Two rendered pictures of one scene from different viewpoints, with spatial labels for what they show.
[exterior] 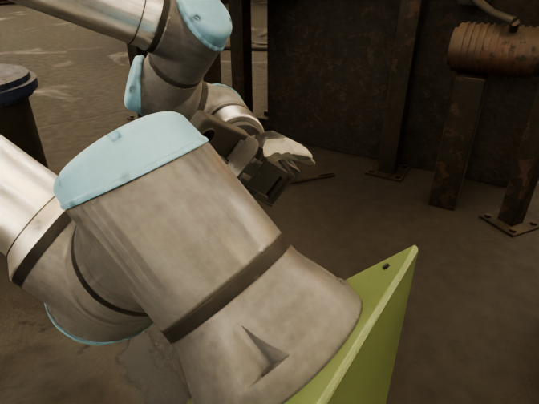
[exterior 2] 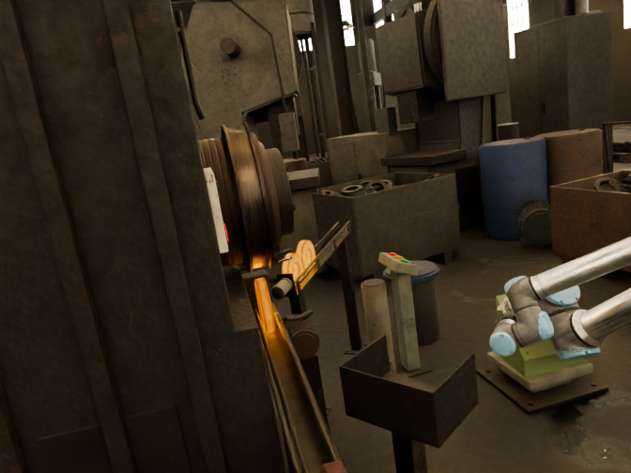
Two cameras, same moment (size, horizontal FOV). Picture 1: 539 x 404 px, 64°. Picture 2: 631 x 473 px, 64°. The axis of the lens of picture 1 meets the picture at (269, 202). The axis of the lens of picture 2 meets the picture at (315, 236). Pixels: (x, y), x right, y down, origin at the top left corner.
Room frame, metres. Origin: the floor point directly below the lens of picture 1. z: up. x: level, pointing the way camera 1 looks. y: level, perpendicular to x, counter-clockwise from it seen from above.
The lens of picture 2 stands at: (2.37, 0.95, 1.32)
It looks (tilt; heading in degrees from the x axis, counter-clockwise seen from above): 13 degrees down; 229
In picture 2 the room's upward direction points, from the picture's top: 9 degrees counter-clockwise
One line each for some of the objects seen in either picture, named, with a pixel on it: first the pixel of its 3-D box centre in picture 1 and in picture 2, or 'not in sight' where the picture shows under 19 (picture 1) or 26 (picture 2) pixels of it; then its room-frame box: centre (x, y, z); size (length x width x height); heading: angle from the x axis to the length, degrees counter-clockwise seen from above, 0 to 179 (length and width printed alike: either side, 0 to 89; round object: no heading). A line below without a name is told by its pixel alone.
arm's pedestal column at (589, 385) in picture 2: not in sight; (538, 373); (0.29, -0.02, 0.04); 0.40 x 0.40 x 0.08; 61
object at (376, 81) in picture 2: not in sight; (373, 110); (-5.87, -6.08, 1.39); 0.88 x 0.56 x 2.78; 30
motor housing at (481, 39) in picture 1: (476, 123); (306, 379); (1.19, -0.59, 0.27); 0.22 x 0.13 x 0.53; 60
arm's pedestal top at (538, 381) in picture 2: not in sight; (537, 362); (0.29, -0.02, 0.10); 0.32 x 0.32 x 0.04; 61
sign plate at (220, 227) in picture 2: not in sight; (215, 206); (1.73, -0.13, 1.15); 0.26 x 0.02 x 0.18; 60
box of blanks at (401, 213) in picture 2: not in sight; (381, 223); (-0.86, -1.86, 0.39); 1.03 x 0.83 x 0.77; 165
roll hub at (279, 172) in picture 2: not in sight; (278, 192); (1.38, -0.33, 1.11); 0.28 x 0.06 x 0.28; 60
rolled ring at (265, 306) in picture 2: not in sight; (264, 305); (1.48, -0.38, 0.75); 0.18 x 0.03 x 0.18; 60
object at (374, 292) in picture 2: not in sight; (378, 331); (0.65, -0.64, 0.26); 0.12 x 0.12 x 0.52
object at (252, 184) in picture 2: not in sight; (248, 197); (1.47, -0.37, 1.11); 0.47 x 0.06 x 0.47; 60
